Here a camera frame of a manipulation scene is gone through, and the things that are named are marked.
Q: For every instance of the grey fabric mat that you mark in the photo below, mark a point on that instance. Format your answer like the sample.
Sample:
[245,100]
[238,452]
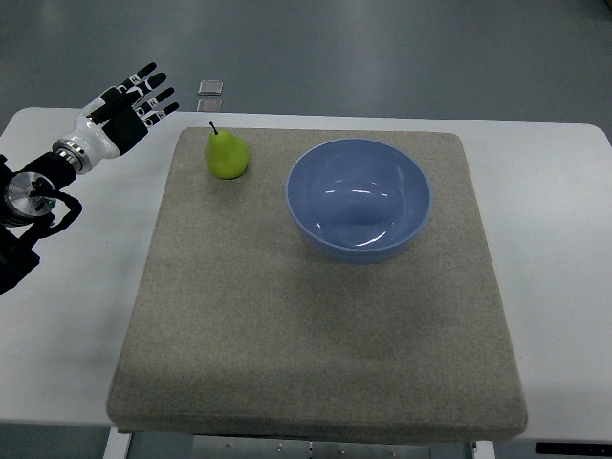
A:
[241,329]

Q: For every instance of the blue bowl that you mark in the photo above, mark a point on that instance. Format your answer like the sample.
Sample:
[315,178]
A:
[358,201]

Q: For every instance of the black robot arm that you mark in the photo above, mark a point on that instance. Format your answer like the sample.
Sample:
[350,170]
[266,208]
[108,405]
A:
[33,207]

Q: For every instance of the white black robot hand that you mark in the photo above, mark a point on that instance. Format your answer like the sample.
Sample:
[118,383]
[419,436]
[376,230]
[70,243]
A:
[117,120]

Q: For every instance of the green pear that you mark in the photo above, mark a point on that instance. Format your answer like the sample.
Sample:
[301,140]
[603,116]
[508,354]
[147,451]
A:
[227,156]

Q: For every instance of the white table frame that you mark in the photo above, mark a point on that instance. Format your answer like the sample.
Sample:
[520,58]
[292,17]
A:
[227,447]

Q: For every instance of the lower metal floor plate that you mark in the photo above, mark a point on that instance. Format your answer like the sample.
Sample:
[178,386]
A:
[209,105]

